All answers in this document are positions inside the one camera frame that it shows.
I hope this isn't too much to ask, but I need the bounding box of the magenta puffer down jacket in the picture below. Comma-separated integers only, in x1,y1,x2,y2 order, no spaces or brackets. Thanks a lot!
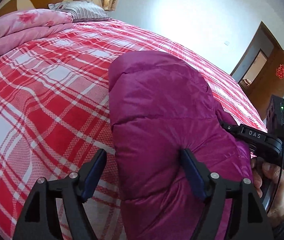
109,51,252,239

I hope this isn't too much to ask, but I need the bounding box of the right hand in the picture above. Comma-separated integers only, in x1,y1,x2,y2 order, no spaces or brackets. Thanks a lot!
250,156,284,228

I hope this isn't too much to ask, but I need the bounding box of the brown wooden door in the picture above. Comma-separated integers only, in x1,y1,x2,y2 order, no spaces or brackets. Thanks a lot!
246,49,284,120

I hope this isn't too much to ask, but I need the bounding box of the red double happiness decoration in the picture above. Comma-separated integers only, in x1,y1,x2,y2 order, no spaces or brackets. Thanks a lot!
276,64,284,80

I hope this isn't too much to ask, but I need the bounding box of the red white plaid bedsheet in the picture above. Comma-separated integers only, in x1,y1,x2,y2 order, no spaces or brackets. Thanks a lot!
0,20,265,239

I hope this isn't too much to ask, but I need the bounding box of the pink floral quilt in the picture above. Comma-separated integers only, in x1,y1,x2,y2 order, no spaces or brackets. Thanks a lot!
0,9,73,56

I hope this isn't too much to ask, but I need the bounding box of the striped pillow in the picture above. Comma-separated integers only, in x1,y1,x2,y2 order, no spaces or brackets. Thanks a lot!
48,0,111,22

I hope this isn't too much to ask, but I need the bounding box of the black cable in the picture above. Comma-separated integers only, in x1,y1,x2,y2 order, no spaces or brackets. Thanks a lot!
265,119,284,214

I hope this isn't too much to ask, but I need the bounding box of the dark door frame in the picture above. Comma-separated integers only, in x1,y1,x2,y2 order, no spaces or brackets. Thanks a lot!
231,22,282,82

